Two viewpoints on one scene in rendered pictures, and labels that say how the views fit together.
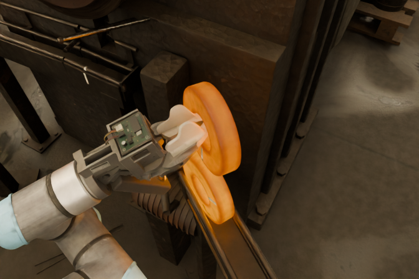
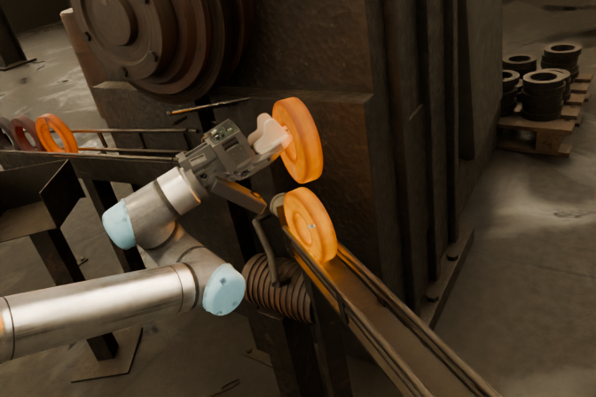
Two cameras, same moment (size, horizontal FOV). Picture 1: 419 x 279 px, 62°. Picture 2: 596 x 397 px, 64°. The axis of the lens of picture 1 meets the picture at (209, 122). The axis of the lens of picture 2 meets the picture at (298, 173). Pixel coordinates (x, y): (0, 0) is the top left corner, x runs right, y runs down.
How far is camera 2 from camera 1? 0.44 m
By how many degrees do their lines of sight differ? 23
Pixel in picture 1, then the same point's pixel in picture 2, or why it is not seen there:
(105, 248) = (203, 252)
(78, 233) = (179, 244)
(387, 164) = (577, 282)
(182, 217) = (294, 295)
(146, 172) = (239, 169)
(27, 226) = (136, 216)
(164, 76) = not seen: hidden behind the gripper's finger
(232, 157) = (312, 145)
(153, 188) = (248, 199)
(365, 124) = (540, 242)
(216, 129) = (294, 120)
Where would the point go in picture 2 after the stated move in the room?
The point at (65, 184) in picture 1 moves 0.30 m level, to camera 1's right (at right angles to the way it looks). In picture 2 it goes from (168, 177) to (351, 153)
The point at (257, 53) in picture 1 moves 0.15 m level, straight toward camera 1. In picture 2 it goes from (345, 100) to (335, 130)
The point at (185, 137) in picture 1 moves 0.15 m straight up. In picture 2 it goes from (270, 137) to (252, 50)
